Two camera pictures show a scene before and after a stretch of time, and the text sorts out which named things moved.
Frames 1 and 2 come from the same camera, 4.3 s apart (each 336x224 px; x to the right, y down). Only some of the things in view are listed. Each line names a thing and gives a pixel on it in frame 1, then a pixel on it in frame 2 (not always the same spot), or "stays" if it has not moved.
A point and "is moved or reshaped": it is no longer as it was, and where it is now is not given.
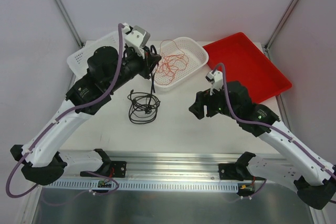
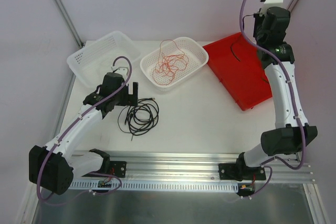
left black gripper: [148, 65] → [130, 95]
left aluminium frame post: [63, 9] stays
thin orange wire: [172, 60] stays
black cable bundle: [143, 106] is moved or reshaped
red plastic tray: [246, 63] stays
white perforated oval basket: [180, 57] stays
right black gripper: [206, 104] → [258, 24]
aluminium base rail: [175, 166] stays
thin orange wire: [170, 64] stays
